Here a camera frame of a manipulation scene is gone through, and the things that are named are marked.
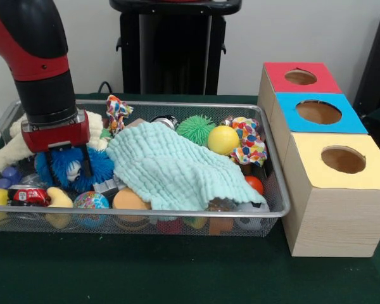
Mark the orange foam ball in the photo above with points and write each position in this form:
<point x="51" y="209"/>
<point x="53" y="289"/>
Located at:
<point x="128" y="199"/>

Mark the smooth yellow ball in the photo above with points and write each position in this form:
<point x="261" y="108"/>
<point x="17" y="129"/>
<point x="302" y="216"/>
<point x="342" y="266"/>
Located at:
<point x="223" y="139"/>

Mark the dark green table cloth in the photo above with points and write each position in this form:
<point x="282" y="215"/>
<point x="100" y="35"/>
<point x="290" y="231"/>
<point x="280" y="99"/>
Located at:
<point x="177" y="269"/>

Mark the cream waffle cloth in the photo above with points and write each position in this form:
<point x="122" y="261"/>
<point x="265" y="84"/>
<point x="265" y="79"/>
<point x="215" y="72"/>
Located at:
<point x="6" y="152"/>

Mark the globe print ball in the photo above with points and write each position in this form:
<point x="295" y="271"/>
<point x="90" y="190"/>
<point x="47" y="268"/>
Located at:
<point x="92" y="200"/>

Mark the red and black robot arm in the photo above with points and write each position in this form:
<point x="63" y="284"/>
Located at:
<point x="41" y="88"/>

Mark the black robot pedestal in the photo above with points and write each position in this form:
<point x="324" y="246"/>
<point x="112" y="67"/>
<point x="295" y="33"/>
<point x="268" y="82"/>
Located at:
<point x="177" y="47"/>

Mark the blue spiky toy with eyes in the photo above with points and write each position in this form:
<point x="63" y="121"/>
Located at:
<point x="101" y="161"/>

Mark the red soda can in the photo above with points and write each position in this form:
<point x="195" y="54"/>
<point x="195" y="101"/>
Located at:
<point x="28" y="195"/>

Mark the small knotted multicoloured cloth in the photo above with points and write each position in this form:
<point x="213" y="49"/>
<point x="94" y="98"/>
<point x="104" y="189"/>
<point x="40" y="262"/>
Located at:
<point x="115" y="114"/>

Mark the large multicoloured patterned cloth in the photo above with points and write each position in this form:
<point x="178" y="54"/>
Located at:
<point x="250" y="142"/>

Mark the green spiky ball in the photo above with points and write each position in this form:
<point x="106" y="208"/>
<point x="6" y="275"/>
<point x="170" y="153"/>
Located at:
<point x="194" y="128"/>

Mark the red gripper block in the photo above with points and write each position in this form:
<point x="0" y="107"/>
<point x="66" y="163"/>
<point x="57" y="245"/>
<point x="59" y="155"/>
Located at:
<point x="57" y="136"/>

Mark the wooden box with three holes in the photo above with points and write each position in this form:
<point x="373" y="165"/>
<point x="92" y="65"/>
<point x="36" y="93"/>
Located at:
<point x="335" y="221"/>

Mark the mint green waffle cloth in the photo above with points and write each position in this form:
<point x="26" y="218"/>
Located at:
<point x="164" y="164"/>

